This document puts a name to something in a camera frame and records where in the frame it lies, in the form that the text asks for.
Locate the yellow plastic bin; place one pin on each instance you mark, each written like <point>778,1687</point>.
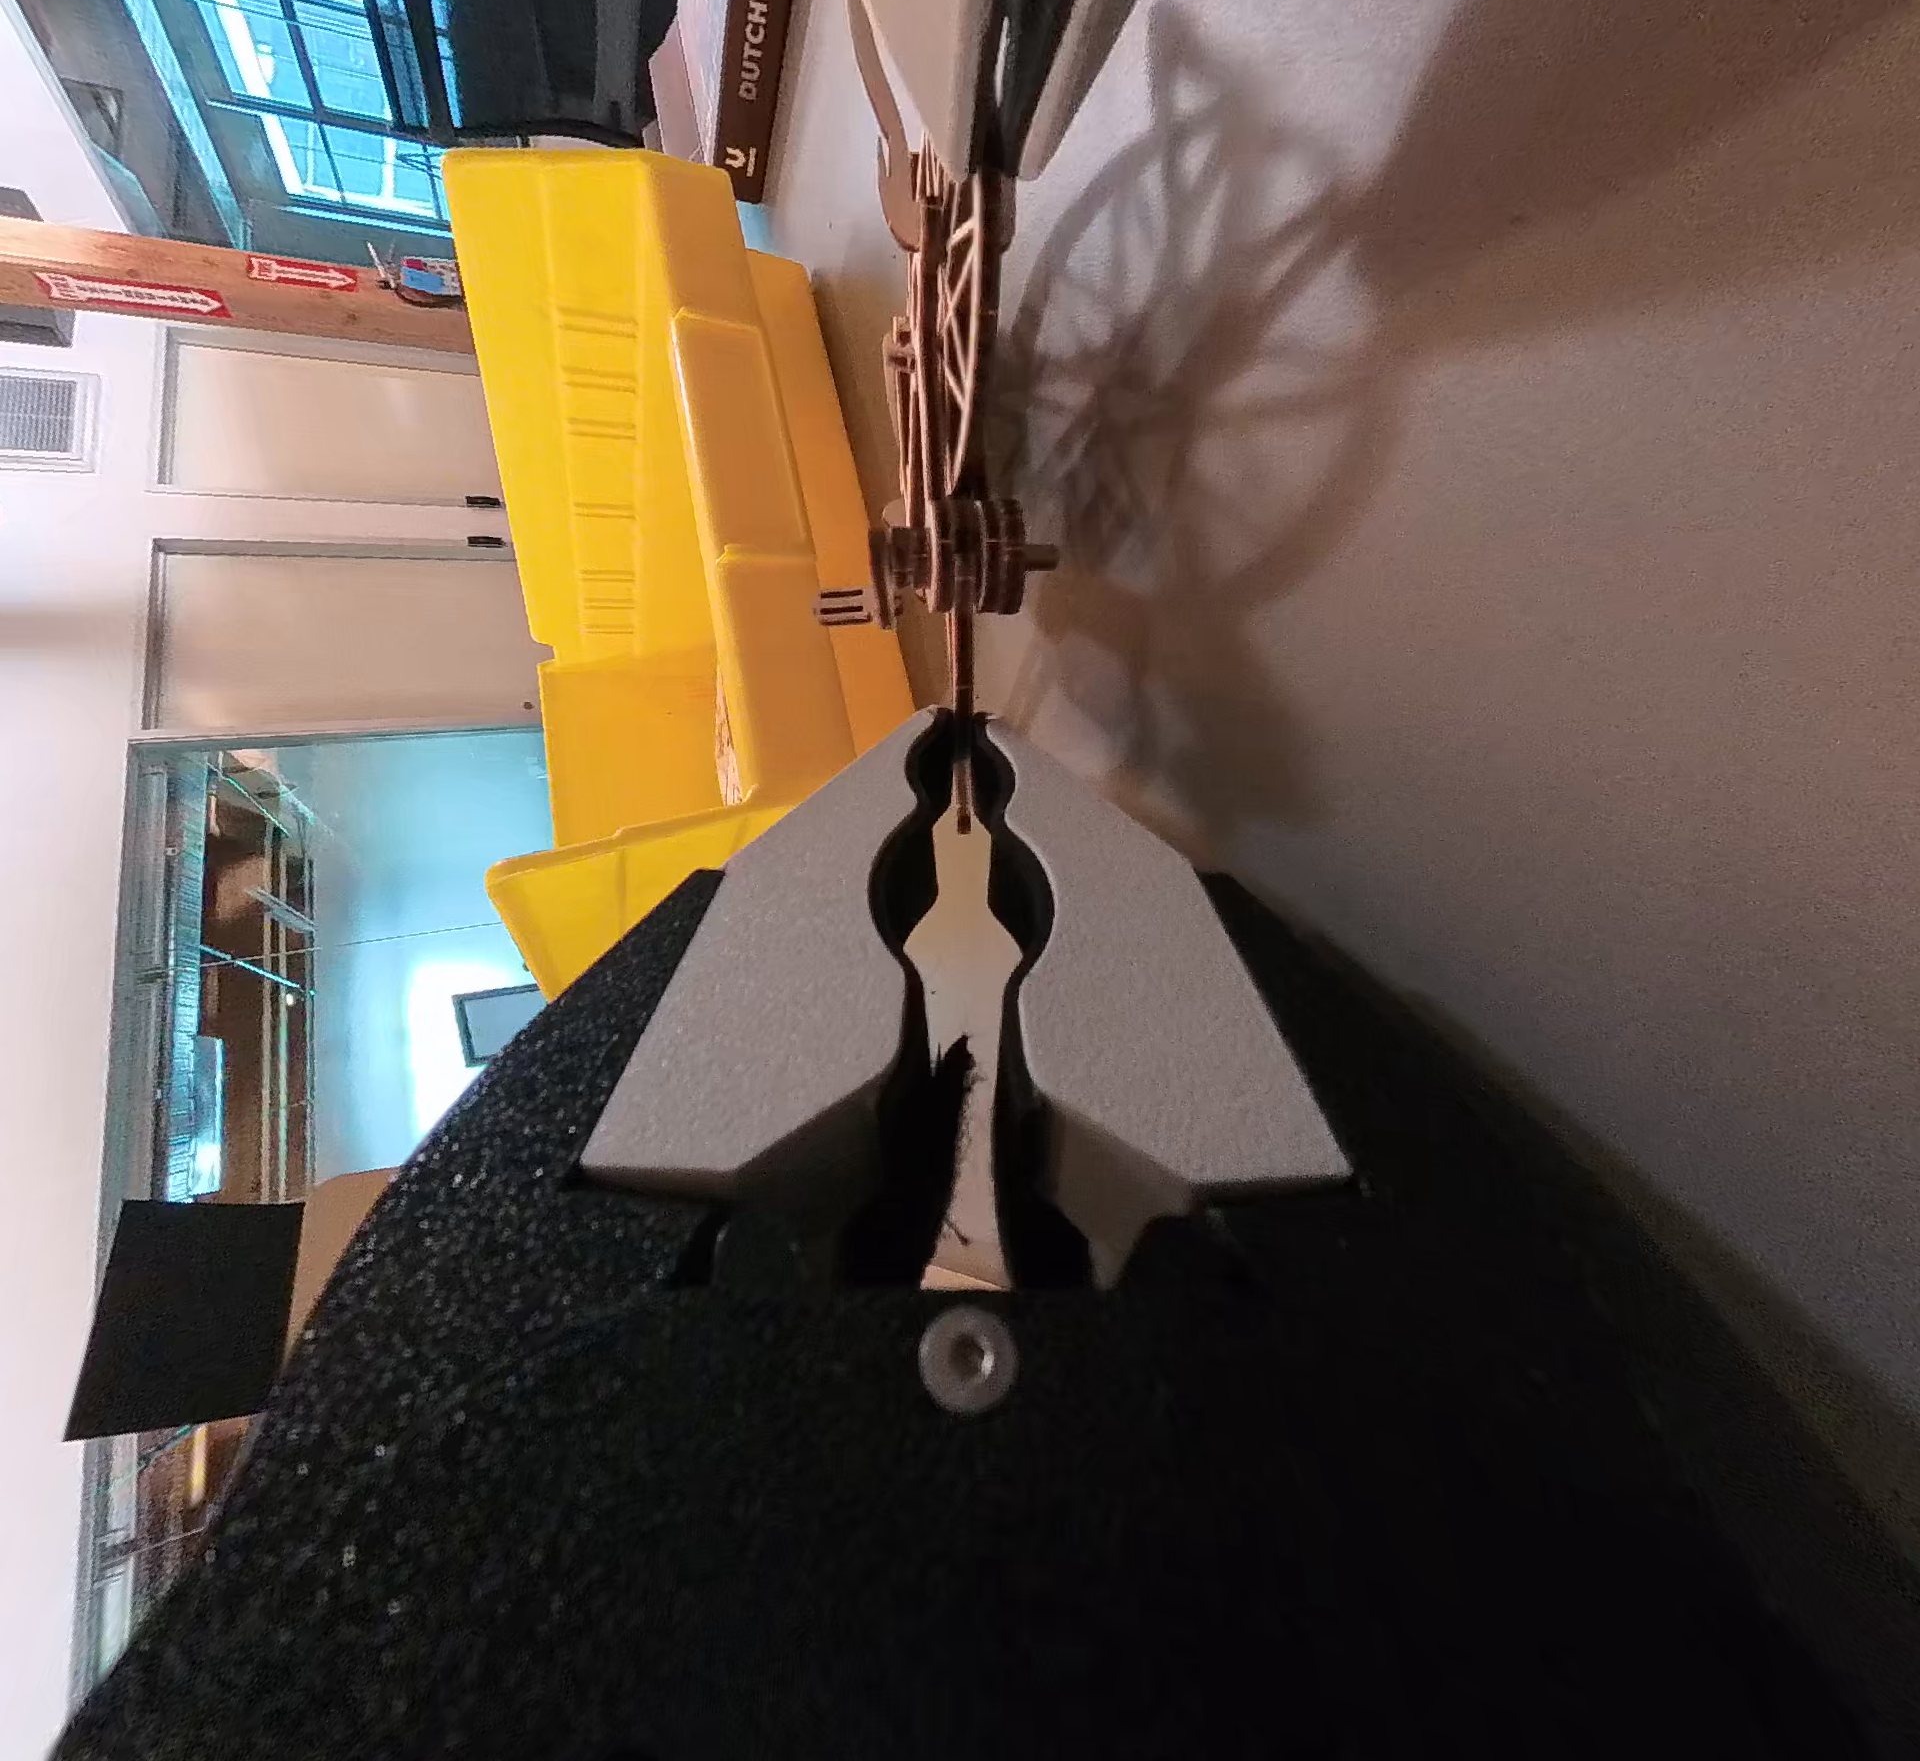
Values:
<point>628,442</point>

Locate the wooden beam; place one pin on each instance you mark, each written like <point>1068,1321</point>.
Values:
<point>301,321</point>

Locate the black flat panel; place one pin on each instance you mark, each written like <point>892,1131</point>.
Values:
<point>181,1318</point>

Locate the metal shelving rack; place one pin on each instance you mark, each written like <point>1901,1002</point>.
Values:
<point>240,967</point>

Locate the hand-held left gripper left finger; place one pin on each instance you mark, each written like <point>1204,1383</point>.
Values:
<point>750,1011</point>

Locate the wooden spoked wheel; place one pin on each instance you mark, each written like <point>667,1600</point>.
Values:
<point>961,336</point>

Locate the red blue wall alarm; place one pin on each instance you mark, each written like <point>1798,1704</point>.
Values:
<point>427,275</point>

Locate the wooden bicycle frame assembly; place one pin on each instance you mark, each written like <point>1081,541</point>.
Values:
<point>942,558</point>

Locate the short red arrow sign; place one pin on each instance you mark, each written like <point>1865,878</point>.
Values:
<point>301,275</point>

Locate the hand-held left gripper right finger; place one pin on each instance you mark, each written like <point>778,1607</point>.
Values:
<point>1170,1028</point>

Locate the brown puzzle box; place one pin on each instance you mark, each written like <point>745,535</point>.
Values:
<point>742,20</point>

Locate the large paned window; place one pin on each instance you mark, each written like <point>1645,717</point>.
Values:
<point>224,20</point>

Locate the long red sign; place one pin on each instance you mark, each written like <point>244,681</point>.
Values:
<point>125,296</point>

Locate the white vent grille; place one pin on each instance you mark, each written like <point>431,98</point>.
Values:
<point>42,419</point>

